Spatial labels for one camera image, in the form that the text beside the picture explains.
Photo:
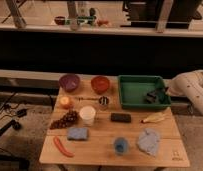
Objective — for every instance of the green plastic tray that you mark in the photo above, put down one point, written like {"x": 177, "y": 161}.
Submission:
{"x": 133, "y": 89}

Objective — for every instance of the white cup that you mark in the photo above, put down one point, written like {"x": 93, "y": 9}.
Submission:
{"x": 87, "y": 114}

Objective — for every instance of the black sponge block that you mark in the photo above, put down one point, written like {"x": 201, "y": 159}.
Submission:
{"x": 117, "y": 117}

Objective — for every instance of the light blue cloth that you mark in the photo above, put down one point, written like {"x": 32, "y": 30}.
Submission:
{"x": 148, "y": 141}

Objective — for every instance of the green background object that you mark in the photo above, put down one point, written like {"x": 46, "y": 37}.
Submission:
{"x": 86, "y": 20}

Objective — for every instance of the red chili pepper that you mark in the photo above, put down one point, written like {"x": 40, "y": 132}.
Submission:
{"x": 61, "y": 148}

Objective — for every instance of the bunch of dark grapes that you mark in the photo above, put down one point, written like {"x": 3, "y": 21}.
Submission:
{"x": 70, "y": 118}

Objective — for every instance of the dark red background bowl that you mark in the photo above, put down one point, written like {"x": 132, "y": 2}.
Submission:
{"x": 59, "y": 20}

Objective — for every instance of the dark brush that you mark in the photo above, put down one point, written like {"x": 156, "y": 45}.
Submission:
{"x": 150, "y": 98}

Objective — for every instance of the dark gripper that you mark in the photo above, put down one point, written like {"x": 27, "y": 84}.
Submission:
{"x": 161, "y": 91}

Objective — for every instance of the blue sponge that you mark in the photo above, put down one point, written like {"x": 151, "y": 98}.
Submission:
{"x": 75, "y": 133}

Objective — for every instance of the blue cup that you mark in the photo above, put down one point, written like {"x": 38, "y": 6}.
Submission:
{"x": 121, "y": 146}

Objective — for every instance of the purple bowl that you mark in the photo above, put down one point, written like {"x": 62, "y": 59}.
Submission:
{"x": 69, "y": 82}

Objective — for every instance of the orange apple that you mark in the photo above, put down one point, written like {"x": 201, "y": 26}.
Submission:
{"x": 66, "y": 102}

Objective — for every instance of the wooden table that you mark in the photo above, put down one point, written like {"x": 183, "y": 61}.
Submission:
{"x": 98, "y": 149}

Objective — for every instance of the metal strainer spoon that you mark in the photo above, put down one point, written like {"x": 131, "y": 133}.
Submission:
{"x": 103, "y": 100}

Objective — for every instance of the yellow banana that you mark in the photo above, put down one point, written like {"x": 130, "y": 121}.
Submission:
{"x": 154, "y": 118}

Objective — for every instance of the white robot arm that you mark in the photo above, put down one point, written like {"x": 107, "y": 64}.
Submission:
{"x": 188, "y": 84}

